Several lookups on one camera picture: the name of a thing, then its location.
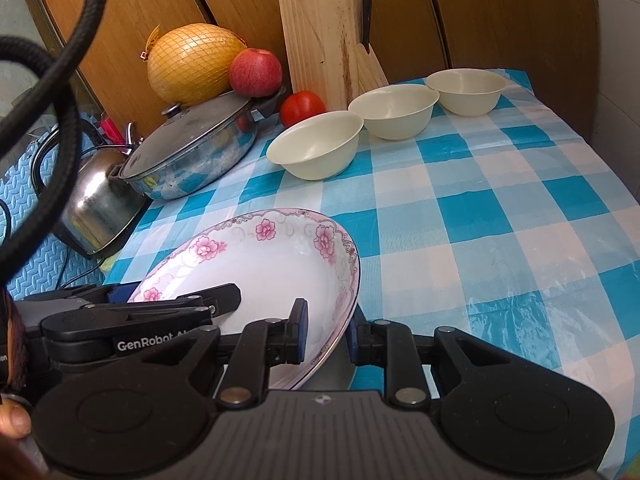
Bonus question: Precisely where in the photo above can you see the blue foam mat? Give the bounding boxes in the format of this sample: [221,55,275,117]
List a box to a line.
[1,117,105,288]

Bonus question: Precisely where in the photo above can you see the yellow pomelo in net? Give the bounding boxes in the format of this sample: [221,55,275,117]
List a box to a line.
[140,23,247,106]

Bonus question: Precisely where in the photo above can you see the black scissors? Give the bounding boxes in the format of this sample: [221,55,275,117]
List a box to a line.
[361,0,372,53]

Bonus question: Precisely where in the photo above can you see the steel kettle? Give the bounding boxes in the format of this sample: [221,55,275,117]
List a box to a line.
[52,136,151,259]

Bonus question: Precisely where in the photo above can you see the deep plate with pink flowers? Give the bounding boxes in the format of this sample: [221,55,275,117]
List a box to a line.
[129,208,360,389]

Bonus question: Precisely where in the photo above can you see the blue checked tablecloth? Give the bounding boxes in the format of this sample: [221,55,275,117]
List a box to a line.
[107,70,639,478]

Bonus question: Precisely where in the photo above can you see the black braided cable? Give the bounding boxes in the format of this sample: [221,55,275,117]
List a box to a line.
[0,0,110,288]

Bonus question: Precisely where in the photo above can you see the wooden knife block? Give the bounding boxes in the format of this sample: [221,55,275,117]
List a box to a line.
[279,0,388,110]

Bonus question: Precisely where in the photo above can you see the red tomato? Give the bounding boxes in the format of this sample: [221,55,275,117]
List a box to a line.
[279,90,326,128]

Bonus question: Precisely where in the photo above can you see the cream bowl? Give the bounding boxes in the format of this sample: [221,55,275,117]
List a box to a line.
[348,84,439,141]
[266,110,363,181]
[425,68,506,117]

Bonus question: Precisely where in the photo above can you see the red apple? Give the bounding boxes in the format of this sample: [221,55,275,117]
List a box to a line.
[229,48,283,98]

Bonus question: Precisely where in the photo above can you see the steel pan with glass lid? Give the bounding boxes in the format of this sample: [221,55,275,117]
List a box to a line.
[112,88,285,200]

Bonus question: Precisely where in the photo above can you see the white plate with red flowers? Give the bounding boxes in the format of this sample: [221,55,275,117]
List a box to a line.
[300,338,356,391]

